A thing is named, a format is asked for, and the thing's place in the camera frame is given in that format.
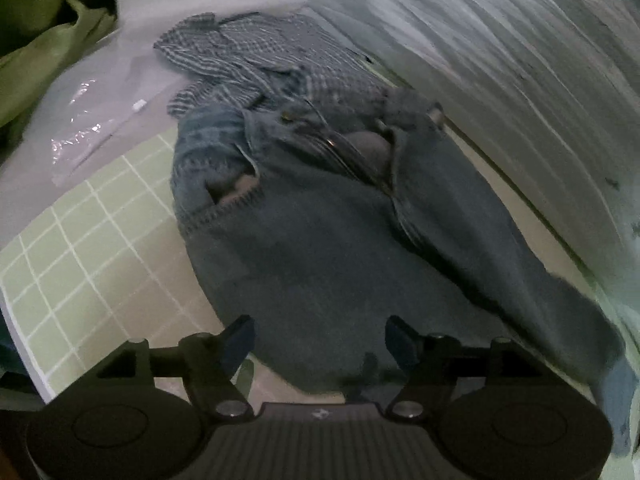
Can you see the grey striped blanket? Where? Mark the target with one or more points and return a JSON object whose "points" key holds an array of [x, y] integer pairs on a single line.
{"points": [[500, 75]]}

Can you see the blue denim jeans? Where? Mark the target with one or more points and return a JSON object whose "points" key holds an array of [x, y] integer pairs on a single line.
{"points": [[345, 240]]}

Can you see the clear plastic bag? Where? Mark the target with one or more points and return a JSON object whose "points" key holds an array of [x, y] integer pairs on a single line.
{"points": [[82, 125]]}

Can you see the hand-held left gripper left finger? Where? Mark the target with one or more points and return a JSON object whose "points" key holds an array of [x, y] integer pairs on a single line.
{"points": [[239, 344]]}

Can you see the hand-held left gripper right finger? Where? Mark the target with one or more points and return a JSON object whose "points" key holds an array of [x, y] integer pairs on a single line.
{"points": [[401, 344]]}

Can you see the green curtain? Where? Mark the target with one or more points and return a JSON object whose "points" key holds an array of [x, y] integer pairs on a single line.
{"points": [[45, 35]]}

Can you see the blue plaid shirt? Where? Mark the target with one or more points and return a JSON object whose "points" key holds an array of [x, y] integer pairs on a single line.
{"points": [[260, 62]]}

